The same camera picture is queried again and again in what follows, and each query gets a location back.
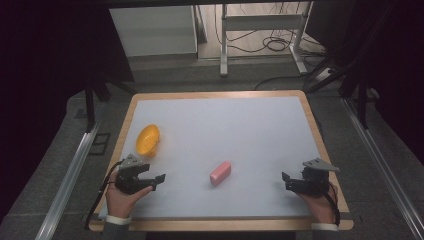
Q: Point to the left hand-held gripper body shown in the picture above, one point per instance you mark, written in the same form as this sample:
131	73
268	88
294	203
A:
128	178

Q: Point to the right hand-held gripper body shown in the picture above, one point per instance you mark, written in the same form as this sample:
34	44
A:
311	181

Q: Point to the orange plastic bowl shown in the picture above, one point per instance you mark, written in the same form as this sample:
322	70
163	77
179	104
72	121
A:
147	140

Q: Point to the pink soap bar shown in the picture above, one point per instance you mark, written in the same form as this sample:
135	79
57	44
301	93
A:
220	173

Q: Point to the person's left hand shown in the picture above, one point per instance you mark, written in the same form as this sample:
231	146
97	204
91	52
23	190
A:
121	201

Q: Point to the person's right hand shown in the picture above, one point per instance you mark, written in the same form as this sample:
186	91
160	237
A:
318	206

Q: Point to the black metal stand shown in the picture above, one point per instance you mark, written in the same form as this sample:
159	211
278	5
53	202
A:
90	103
362	100

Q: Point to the white power strip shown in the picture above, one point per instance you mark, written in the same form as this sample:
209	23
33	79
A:
325	74

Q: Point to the dark curtain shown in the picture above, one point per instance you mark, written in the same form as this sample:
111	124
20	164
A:
393	66
43	83

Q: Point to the white cabinet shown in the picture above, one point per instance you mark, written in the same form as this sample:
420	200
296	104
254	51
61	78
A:
153	31

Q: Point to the black square floor bracket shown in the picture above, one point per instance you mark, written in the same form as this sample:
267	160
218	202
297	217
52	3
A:
100	144

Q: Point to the aluminium rail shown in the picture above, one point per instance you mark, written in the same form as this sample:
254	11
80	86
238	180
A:
68	183
383	166

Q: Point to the white board with wooden frame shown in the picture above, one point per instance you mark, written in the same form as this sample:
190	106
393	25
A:
220	133

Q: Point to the white metal desk frame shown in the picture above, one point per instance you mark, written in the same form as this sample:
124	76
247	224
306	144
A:
261	22

